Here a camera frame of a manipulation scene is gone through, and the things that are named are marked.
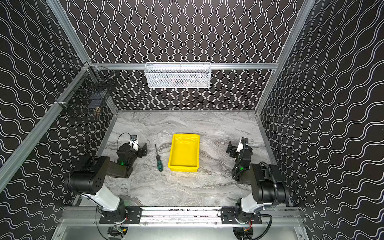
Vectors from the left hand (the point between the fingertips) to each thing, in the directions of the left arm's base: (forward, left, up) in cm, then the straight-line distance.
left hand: (143, 143), depth 95 cm
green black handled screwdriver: (-10, -12, -5) cm, 16 cm away
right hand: (+1, -61, +1) cm, 61 cm away
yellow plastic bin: (-3, -27, -5) cm, 27 cm away
